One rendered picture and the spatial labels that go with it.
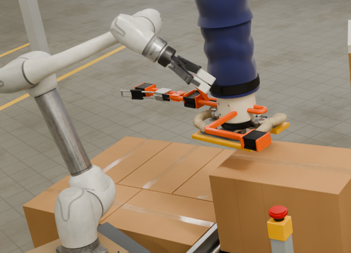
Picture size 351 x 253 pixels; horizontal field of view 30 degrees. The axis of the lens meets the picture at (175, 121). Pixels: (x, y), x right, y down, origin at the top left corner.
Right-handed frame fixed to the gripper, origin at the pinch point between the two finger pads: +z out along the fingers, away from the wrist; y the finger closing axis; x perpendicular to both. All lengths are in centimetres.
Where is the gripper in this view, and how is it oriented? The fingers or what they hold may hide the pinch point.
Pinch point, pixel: (208, 84)
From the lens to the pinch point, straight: 238.8
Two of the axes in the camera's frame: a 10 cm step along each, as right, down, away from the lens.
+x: 5.2, -7.9, -3.3
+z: 8.3, 5.5, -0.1
